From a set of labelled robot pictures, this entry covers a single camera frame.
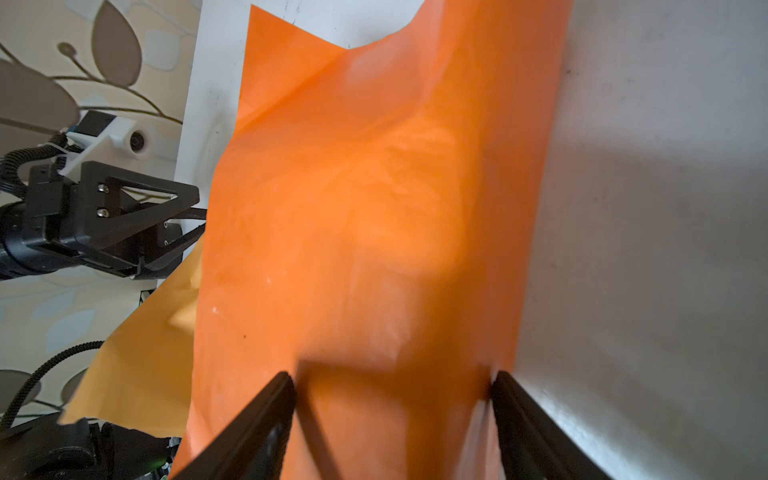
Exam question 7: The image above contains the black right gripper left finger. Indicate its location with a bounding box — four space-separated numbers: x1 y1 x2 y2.
175 371 297 480

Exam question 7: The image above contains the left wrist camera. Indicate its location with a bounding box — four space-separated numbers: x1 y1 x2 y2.
59 110 153 182

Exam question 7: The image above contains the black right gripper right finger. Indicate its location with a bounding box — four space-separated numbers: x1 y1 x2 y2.
490 371 609 480

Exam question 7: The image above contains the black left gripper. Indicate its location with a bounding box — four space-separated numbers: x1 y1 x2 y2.
1 162 207 280

